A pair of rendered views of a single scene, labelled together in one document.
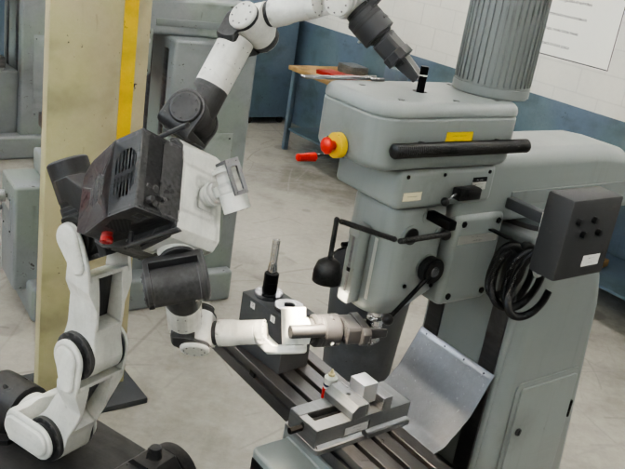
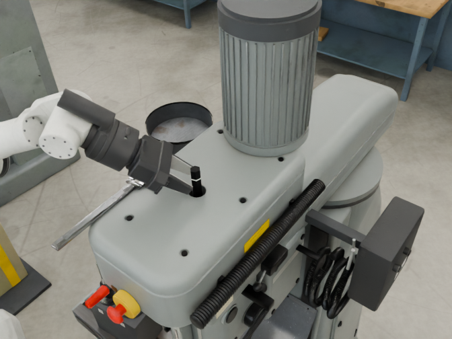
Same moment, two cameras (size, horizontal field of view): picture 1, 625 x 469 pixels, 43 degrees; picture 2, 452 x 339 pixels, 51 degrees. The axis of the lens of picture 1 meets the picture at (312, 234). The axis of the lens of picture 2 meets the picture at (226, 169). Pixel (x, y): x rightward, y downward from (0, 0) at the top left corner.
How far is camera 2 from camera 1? 1.33 m
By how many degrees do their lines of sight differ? 24
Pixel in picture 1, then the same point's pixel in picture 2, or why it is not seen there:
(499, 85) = (280, 142)
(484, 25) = (247, 89)
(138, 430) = (53, 315)
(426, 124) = (220, 261)
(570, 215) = (387, 271)
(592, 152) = (366, 116)
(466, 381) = (294, 313)
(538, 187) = (329, 182)
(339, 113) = (115, 273)
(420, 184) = not seen: hidden behind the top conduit
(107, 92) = not seen: outside the picture
